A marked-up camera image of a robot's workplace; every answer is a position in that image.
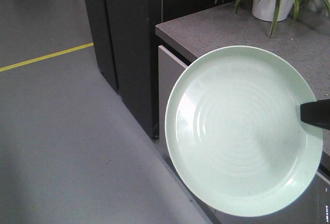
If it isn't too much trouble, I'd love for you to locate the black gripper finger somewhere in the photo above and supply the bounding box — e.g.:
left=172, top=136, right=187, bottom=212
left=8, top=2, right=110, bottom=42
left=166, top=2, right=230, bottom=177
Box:
left=300, top=99, right=330, bottom=130

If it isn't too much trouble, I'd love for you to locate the mint green round plate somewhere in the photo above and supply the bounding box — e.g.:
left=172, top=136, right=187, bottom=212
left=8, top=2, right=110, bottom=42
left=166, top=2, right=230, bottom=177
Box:
left=164, top=46, right=323, bottom=217

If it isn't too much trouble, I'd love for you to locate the white plant pot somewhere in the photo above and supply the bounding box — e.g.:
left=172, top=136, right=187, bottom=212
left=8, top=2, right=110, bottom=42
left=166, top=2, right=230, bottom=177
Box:
left=252, top=0, right=294, bottom=22

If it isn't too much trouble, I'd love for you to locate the grey counter drawer front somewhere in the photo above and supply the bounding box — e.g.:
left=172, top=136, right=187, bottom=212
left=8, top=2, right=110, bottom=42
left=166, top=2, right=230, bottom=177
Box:
left=158, top=45, right=188, bottom=157

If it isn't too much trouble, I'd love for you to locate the dark grey tall cabinet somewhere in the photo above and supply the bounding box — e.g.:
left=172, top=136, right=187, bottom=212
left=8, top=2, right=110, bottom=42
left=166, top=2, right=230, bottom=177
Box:
left=85, top=0, right=232, bottom=139

